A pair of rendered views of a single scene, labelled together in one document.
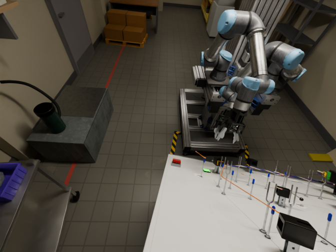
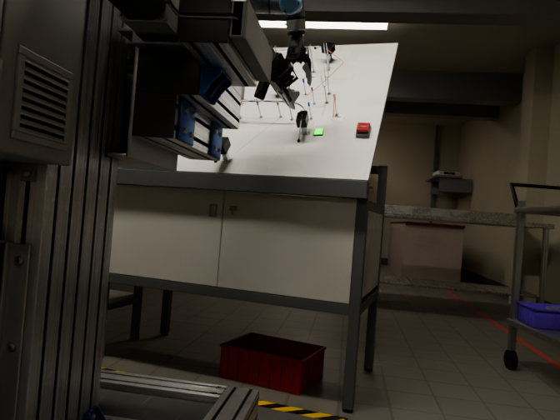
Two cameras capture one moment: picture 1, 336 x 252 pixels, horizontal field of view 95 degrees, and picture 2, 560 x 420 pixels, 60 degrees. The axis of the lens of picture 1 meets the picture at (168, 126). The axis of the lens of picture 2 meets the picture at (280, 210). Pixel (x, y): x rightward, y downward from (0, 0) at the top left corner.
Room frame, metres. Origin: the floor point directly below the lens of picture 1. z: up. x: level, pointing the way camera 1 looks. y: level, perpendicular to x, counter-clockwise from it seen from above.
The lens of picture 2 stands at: (2.41, 0.08, 0.70)
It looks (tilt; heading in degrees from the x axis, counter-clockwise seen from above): 1 degrees up; 194
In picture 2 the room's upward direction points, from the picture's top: 4 degrees clockwise
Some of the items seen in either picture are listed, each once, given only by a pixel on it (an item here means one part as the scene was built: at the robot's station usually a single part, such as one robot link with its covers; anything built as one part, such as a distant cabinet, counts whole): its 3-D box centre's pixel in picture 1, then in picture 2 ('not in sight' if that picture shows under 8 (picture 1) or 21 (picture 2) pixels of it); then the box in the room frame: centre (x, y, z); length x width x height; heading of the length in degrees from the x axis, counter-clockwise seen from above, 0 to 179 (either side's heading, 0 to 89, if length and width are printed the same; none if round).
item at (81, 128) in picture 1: (66, 108); not in sight; (1.31, 1.32, 0.47); 1.00 x 0.78 x 0.94; 4
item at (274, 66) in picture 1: (279, 64); not in sight; (1.37, -0.91, 1.33); 0.13 x 0.12 x 0.14; 39
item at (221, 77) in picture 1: (219, 72); not in sight; (1.33, -0.41, 1.21); 0.15 x 0.15 x 0.10
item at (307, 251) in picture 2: not in sight; (284, 245); (0.55, -0.34, 0.60); 0.55 x 0.03 x 0.39; 85
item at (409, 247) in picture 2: not in sight; (419, 248); (-5.42, 0.46, 0.40); 2.45 x 0.75 x 0.80; 5
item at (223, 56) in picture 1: (223, 60); not in sight; (1.33, -0.40, 1.33); 0.13 x 0.12 x 0.14; 97
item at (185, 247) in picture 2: not in sight; (163, 233); (0.50, -0.89, 0.60); 0.55 x 0.02 x 0.39; 85
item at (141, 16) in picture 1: (126, 28); not in sight; (4.65, 1.46, 0.32); 1.09 x 0.80 x 0.64; 95
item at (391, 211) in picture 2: not in sight; (433, 256); (-2.30, 0.44, 0.46); 1.80 x 0.68 x 0.93; 95
